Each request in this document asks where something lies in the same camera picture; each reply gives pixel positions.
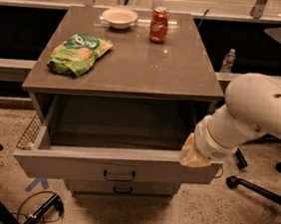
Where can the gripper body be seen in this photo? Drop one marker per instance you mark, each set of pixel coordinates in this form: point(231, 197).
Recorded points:
point(210, 145)

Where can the grey top drawer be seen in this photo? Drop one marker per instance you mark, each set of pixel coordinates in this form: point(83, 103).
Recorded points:
point(112, 141)

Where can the grey drawer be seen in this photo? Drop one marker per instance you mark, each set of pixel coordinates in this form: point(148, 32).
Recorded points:
point(123, 187)
point(112, 141)

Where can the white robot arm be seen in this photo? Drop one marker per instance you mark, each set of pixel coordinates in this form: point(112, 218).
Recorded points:
point(252, 109)

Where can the grey drawer cabinet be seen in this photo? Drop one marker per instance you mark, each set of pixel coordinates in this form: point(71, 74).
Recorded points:
point(176, 73)

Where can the grey bottom drawer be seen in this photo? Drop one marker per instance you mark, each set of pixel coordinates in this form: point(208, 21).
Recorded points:
point(123, 187)

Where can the clear water bottle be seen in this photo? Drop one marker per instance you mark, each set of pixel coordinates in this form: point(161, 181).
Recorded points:
point(228, 61)

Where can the red soda can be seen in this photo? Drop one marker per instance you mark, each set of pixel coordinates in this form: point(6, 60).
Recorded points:
point(158, 24)

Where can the blue tape cross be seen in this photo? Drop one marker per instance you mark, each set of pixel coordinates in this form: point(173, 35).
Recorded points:
point(43, 182)

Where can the green chip bag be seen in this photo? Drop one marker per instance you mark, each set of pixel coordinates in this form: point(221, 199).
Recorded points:
point(78, 54)

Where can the white bowl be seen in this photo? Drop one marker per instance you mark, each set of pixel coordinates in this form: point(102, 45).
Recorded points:
point(120, 18)

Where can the wire mesh basket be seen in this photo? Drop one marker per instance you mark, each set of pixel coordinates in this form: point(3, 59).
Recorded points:
point(29, 135)

